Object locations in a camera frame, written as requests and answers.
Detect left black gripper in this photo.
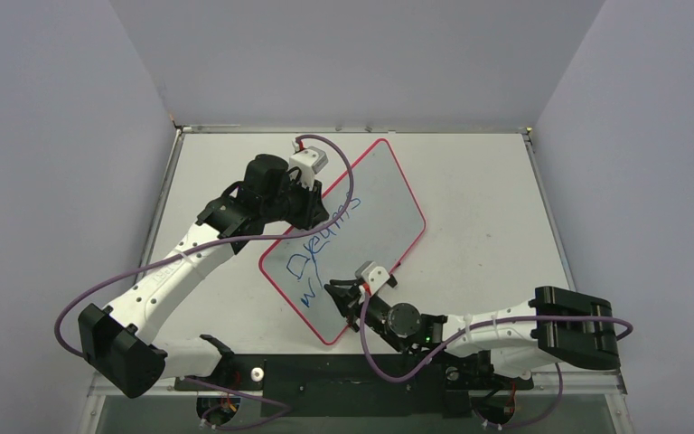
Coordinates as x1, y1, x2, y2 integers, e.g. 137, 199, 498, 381
263, 172, 327, 231

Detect pink-framed whiteboard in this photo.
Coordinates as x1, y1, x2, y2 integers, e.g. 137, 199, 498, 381
258, 138, 427, 345

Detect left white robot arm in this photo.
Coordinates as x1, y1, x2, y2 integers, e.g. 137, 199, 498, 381
78, 147, 329, 398

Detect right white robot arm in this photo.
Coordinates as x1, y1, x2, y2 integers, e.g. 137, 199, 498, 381
324, 278, 621, 386

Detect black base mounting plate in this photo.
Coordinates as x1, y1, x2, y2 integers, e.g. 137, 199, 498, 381
174, 354, 534, 418

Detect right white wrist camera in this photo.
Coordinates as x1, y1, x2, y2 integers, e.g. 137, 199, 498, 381
355, 261, 391, 296

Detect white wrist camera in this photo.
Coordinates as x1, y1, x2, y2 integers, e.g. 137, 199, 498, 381
288, 140, 328, 190
355, 261, 391, 296

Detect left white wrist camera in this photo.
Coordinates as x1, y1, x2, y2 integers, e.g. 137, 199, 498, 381
288, 140, 328, 190

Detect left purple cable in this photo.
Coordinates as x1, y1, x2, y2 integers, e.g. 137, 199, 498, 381
53, 134, 355, 432

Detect aluminium front rail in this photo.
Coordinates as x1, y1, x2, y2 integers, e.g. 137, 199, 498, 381
86, 352, 628, 398

